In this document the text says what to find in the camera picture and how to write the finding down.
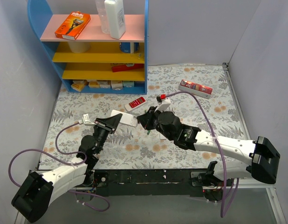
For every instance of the cream small box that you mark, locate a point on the cream small box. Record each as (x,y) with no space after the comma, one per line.
(116,85)

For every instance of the grey white remote control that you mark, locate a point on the grey white remote control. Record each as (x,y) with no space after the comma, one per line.
(126,119)

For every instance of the teal small box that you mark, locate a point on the teal small box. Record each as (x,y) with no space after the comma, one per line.
(128,84)

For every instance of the white cup on shelf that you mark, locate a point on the white cup on shelf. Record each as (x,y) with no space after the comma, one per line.
(79,47)

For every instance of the red white remote control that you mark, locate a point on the red white remote control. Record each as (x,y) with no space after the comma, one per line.
(135,104)

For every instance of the red box on shelf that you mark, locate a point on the red box on shelf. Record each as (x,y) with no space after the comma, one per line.
(118,67)

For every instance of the white battery cover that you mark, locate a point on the white battery cover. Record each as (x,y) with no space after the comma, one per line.
(162,137)

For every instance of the floral table mat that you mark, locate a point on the floral table mat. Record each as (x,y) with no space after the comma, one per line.
(131,147)

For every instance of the clear plastic bottle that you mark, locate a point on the clear plastic bottle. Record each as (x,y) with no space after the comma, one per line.
(100,6)

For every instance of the blue can on shelf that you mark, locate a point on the blue can on shelf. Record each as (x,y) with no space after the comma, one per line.
(129,47)

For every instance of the orange white small box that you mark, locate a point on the orange white small box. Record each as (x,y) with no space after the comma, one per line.
(94,84)

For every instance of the yellow small box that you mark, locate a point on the yellow small box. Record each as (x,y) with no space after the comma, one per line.
(78,85)

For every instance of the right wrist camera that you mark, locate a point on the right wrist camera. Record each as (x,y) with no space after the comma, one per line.
(163,103)

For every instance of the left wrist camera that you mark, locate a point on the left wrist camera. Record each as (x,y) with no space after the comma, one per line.
(86,120)

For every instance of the white plastic bottle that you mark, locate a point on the white plastic bottle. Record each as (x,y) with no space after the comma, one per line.
(116,19)

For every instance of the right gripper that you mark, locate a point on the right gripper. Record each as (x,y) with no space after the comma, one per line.
(150,119)

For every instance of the blue shelf unit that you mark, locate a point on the blue shelf unit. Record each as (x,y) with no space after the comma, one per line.
(93,64)

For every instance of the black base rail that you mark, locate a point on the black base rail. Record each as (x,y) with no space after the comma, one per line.
(193,182)

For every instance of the red toothpaste box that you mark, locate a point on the red toothpaste box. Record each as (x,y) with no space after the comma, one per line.
(196,89)

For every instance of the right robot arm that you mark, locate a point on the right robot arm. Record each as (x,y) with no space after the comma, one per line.
(258,159)

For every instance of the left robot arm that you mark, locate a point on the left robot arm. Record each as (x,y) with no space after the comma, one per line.
(38,191)

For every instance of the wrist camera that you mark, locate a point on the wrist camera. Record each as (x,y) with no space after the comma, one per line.
(86,120)
(163,103)

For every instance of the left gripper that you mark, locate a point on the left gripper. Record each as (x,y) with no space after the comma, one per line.
(104,126)

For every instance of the orange razor box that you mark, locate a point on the orange razor box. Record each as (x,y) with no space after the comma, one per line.
(73,25)

